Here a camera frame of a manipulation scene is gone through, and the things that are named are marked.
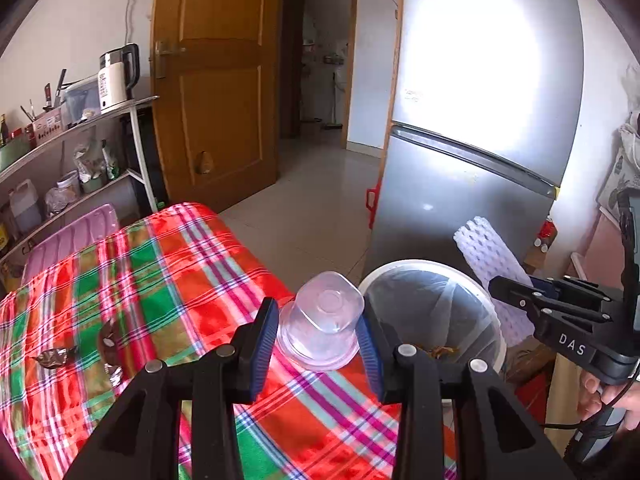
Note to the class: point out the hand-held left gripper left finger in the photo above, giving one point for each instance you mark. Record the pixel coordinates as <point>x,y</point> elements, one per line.
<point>265,345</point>

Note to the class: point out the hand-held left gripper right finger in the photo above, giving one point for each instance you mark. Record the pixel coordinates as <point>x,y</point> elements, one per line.
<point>370,355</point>

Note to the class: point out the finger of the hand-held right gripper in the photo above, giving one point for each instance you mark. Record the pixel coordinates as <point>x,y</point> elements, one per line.
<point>515,292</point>
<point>542,285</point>

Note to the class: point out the white foam net sleeve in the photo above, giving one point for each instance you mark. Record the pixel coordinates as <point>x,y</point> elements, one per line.
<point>490,255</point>

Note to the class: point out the clear plastic cup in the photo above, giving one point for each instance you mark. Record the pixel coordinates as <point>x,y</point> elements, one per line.
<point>320,320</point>

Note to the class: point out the white rimmed trash bin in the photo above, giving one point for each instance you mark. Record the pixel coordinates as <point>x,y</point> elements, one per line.
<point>425,310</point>

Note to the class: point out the person's right hand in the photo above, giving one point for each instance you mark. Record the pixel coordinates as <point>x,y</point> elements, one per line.
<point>592,400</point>

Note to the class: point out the small red bottles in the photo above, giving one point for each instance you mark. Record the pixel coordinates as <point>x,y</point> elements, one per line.
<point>545,232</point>

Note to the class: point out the floral cloth bag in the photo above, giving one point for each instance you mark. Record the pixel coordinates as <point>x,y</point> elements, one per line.
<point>622,160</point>

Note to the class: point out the brown snack wrapper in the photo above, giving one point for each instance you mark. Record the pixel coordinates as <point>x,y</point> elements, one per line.
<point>111,350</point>

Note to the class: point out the plaid tablecloth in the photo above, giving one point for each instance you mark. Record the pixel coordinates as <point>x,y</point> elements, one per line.
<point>125,280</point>

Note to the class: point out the silver refrigerator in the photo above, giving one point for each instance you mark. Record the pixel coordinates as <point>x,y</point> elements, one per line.
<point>475,85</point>

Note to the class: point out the black appliance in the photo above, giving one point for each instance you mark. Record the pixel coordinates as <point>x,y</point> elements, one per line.
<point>145,160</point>

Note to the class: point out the pink plastic lid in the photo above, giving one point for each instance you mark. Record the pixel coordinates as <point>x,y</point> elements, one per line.
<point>70,240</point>

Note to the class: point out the wooden door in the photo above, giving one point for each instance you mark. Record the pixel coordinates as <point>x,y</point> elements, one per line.
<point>220,110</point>

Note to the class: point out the crumpled plastic bags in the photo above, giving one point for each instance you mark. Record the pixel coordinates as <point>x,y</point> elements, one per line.
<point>92,162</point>

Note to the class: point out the white plastic bucket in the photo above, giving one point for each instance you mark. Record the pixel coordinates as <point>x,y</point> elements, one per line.
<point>68,185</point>

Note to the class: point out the white oil jug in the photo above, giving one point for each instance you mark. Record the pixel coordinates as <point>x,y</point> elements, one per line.
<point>25,210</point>

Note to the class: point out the metal shelf rack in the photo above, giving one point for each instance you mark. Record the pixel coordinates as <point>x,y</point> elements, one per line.
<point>65,135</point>

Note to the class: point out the white electric kettle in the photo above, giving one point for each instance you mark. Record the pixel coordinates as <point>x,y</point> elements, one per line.
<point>115,80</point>

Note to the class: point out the clear storage box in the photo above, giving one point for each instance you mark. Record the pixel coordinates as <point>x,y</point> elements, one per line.
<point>82,97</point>

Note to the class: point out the pink utensil holder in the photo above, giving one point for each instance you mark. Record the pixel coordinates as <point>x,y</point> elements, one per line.
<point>47,127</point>

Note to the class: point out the green basin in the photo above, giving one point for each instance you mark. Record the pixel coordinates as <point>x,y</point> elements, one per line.
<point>15,152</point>

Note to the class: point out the kitchen knives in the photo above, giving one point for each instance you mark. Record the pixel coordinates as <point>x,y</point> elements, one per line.
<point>54,92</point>

